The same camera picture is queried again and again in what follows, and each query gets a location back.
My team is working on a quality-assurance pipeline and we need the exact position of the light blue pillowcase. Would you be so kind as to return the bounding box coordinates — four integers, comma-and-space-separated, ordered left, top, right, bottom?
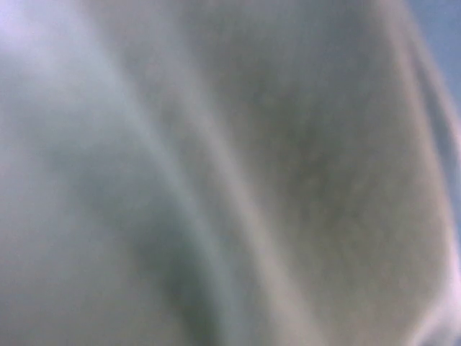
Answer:
0, 0, 461, 346

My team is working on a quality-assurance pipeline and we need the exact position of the cream yellow-edged pillow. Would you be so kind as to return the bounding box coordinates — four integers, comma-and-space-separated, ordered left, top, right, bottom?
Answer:
132, 1, 460, 345

